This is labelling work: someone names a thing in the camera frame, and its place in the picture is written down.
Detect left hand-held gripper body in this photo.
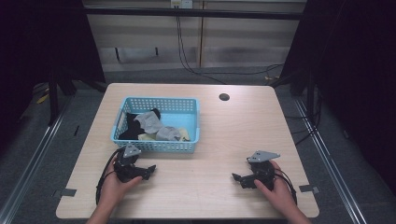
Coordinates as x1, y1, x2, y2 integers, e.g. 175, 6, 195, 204
113, 143, 150, 184

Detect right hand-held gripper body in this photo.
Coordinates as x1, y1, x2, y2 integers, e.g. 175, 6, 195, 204
246, 150, 281, 191

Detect person's left hand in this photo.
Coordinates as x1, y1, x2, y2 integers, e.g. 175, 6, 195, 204
97, 157, 143, 207

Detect person's right hand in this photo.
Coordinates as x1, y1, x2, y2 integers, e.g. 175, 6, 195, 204
253, 160, 297, 213

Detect light blue plastic basket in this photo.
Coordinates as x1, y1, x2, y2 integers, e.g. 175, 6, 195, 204
110, 96, 201, 154

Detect cream sock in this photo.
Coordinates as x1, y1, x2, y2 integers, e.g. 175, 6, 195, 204
137, 133, 158, 142
177, 126, 191, 143

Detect small grey sock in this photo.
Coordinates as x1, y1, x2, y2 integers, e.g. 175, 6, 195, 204
155, 125, 183, 142

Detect black sock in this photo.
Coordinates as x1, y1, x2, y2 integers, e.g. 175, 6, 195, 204
118, 107, 163, 141

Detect grey tape strip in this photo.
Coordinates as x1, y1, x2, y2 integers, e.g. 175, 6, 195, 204
51, 188, 78, 199
298, 184, 321, 194

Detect large grey sock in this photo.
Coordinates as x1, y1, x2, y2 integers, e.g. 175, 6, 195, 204
133, 110, 164, 135

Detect black metal stand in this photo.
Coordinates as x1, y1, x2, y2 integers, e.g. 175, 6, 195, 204
46, 66, 79, 127

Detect black curtain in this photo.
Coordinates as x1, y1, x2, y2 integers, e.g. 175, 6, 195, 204
278, 0, 396, 195
0, 0, 106, 157

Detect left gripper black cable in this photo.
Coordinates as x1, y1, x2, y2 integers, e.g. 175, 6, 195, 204
95, 147, 126, 206

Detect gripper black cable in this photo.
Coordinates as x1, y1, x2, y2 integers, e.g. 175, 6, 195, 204
273, 168, 299, 206
95, 147, 126, 206

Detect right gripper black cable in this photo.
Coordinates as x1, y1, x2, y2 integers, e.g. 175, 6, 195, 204
273, 168, 299, 206

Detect black floor cable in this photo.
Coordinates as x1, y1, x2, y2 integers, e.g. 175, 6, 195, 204
284, 92, 325, 147

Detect metal floor rail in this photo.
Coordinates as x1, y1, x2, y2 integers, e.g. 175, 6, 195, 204
0, 92, 78, 224
293, 96, 370, 224

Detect yellow floor cable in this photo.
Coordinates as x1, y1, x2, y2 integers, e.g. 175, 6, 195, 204
35, 88, 51, 105

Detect black wall cable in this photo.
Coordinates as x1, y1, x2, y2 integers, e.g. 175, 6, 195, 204
175, 5, 285, 86

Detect black horizontal frame bar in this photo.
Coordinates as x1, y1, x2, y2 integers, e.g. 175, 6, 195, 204
83, 7, 307, 21

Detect white wall socket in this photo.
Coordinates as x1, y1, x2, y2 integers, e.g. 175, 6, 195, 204
170, 0, 194, 9

